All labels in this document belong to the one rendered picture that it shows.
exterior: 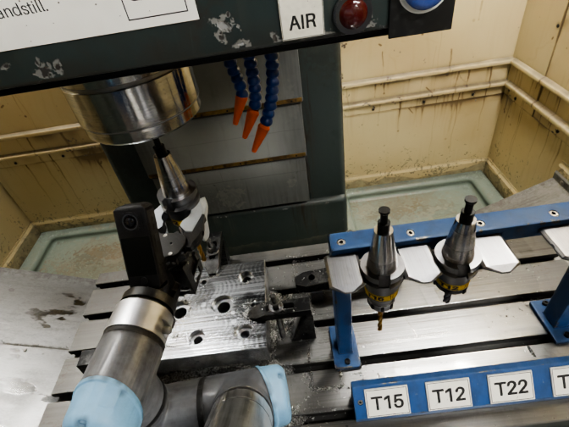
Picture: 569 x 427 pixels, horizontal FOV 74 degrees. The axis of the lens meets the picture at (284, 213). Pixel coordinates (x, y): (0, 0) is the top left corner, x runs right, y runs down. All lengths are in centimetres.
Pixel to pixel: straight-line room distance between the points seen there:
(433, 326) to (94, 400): 68
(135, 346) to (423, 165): 145
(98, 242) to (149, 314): 138
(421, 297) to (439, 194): 86
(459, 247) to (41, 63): 51
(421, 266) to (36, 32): 51
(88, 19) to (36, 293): 131
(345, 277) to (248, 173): 63
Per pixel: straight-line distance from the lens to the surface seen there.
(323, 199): 123
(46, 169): 180
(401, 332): 89
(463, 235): 56
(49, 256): 195
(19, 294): 157
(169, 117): 49
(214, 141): 107
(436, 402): 80
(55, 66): 34
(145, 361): 48
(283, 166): 111
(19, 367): 142
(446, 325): 92
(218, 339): 81
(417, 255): 60
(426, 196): 172
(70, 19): 32
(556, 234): 69
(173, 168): 59
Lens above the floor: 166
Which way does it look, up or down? 41 degrees down
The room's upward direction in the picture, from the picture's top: 10 degrees counter-clockwise
